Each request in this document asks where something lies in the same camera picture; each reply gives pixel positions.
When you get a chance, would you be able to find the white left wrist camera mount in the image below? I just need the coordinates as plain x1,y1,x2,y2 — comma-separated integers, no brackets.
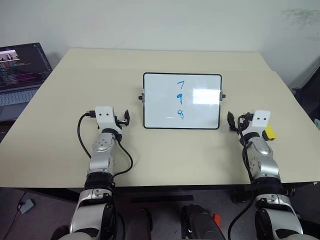
94,106,119,134

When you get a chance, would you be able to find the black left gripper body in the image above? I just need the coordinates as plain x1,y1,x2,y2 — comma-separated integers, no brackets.
113,115,129,128

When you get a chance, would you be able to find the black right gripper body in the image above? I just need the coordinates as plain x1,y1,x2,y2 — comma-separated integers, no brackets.
234,112,255,137

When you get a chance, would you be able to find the orange plastic piece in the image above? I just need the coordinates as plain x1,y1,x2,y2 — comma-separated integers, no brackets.
212,213,222,231

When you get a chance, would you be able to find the large dark rounded shape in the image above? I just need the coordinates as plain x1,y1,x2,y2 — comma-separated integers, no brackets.
180,203,225,240

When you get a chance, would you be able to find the grey foot pedal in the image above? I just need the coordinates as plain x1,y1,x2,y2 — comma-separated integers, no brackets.
18,198,37,215

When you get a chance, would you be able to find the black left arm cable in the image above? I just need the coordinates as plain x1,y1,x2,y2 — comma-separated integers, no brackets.
77,109,134,177

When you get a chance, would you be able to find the black table frame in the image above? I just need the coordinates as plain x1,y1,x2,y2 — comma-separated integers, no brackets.
21,180,320,204

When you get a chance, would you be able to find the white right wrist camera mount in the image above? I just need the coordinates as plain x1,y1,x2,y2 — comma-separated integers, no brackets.
250,108,272,138

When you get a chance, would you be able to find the white tabletop whiteboard black frame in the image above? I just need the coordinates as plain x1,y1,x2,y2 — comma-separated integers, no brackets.
138,72,226,131

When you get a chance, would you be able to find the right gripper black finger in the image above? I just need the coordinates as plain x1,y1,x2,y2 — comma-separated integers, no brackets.
226,111,237,133

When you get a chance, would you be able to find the black object beside table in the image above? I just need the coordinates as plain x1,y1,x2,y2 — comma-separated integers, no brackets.
291,56,320,121

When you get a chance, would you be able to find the open laptop computer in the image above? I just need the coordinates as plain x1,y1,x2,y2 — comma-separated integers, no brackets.
0,42,53,123

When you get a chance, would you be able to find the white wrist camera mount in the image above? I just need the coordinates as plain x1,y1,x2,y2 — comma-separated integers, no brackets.
250,108,272,138
94,106,119,134

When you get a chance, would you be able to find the yellow whiteboard eraser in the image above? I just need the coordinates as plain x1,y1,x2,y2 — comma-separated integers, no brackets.
261,122,278,143

